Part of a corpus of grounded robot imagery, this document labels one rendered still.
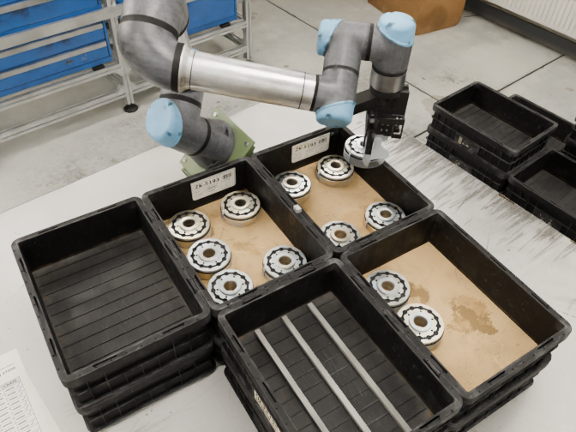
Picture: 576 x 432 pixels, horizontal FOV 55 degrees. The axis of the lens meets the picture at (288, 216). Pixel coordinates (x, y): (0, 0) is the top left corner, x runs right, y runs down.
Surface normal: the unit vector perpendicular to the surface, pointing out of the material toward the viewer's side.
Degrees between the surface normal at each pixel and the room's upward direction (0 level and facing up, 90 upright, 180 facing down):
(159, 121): 52
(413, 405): 0
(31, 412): 0
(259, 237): 0
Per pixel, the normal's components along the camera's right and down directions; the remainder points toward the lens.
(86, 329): 0.03, -0.70
